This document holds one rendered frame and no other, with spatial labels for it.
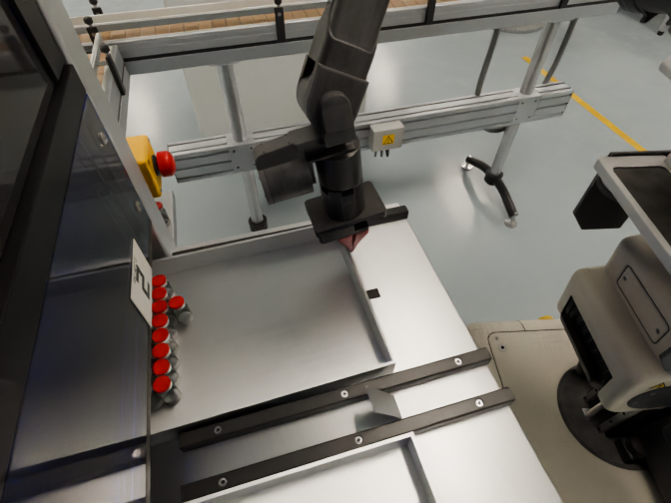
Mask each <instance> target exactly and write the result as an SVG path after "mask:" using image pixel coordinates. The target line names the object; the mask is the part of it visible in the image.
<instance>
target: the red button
mask: <svg viewBox="0 0 671 503"><path fill-rule="evenodd" d="M156 157H157V162H156V165H157V168H158V169H159V170H160V172H161V174H162V176H163V177H164V178H165V177H171V176H173V175H174V174H175V173H176V169H177V168H176V163H175V159H174V157H173V155H172V154H171V153H170V152H169V151H161V152H157V154H156Z"/></svg>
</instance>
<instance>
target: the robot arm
mask: <svg viewBox="0 0 671 503"><path fill-rule="evenodd" d="M389 1H390V0H328V2H327V5H326V8H325V11H324V13H323V15H322V17H321V19H320V21H319V24H318V25H317V28H316V31H315V35H314V38H313V41H312V45H311V48H310V52H309V54H306V57H305V61H304V64H303V67H302V71H301V74H300V78H299V81H298V85H297V90H296V96H297V101H298V104H299V106H300V108H301V109H302V111H303V112H304V113H305V115H306V116H307V118H308V119H309V121H310V122H311V124H310V125H308V126H305V127H302V128H298V129H295V130H291V131H288V134H284V135H283V136H280V137H277V138H275V139H272V140H269V141H267V142H264V143H260V144H259V145H256V146H255V147H254V149H253V156H254V160H255V166H256V168H257V171H258V174H259V180H261V183H262V186H263V189H264V192H265V198H267V202H268V204H269V205H272V204H276V203H279V202H282V201H286V200H289V199H292V198H296V197H299V196H302V195H306V194H309V193H312V192H313V191H314V186H313V184H316V183H317V181H316V176H315V171H314V166H313V163H316V167H317V173H318V178H319V183H320V188H321V193H322V195H321V196H319V197H315V198H312V199H309V200H306V201H305V206H306V210H307V213H308V216H309V217H310V219H311V222H312V225H313V227H314V231H315V234H316V236H317V238H319V240H320V242H321V244H327V243H330V242H333V241H336V240H338V242H339V243H341V244H343V245H344V246H346V247H347V249H348V250H349V252H353V251H354V249H355V248H356V246H357V244H358V243H359V242H360V241H361V240H362V239H363V238H364V237H365V236H366V235H367V234H368V223H367V221H366V220H369V219H372V218H375V217H379V216H383V217H384V218H385V217H386V207H385V205H384V203H383V202H382V200H381V198H380V196H379V194H378V193H377V191H376V189H375V187H374V186H373V184H372V182H370V181H367V182H363V178H362V164H361V152H360V141H359V138H358V137H357V135H356V134H355V128H354V120H355V118H356V116H357V113H358V111H359V108H360V105H361V103H362V100H363V97H364V94H365V92H366V89H367V86H368V84H369V82H368V81H367V80H366V77H367V74H368V71H369V69H370V66H371V63H372V60H373V58H374V54H375V51H376V47H377V38H378V35H379V31H380V28H381V25H382V22H383V19H384V16H385V13H386V10H387V7H388V4H389ZM617 3H618V4H619V6H620V7H621V8H622V9H623V10H626V11H630V12H632V13H638V14H643V17H642V18H641V19H640V23H647V22H648V21H650V20H651V19H652V18H654V17H655V16H656V15H658V14H668V16H669V20H668V21H667V22H666V26H670V27H669V29H668V32H669V34H670V35H671V0H617Z"/></svg>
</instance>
